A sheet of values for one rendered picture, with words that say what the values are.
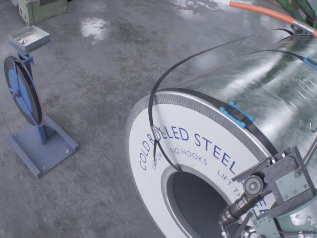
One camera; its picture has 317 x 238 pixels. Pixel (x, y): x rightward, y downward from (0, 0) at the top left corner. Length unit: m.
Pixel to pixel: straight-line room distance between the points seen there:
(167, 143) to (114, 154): 1.34
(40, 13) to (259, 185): 1.09
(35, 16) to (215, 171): 0.98
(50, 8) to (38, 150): 1.64
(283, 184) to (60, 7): 1.13
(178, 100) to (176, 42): 3.07
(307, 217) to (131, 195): 1.80
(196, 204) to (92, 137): 1.37
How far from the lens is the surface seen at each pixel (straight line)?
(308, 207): 0.74
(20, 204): 2.44
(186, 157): 1.23
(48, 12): 1.36
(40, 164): 2.61
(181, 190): 1.61
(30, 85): 2.07
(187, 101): 1.07
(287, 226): 0.76
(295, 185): 0.75
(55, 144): 2.72
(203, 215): 1.70
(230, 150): 1.02
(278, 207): 0.76
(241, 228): 0.81
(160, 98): 1.20
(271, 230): 0.80
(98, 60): 3.72
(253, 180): 0.80
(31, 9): 1.31
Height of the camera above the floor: 1.99
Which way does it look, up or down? 44 degrees down
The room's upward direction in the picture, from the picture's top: 5 degrees clockwise
